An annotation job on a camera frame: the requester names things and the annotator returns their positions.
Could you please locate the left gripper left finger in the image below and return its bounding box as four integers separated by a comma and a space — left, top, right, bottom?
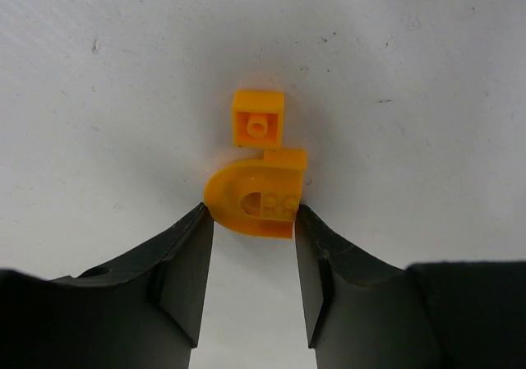
1, 205, 214, 368

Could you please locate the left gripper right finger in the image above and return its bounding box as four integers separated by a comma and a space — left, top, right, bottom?
295, 205, 525, 368

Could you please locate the orange half round brick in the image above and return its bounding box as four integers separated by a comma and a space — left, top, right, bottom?
204, 149, 307, 239

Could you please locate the small orange square brick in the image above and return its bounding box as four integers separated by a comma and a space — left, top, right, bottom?
231, 90, 284, 150

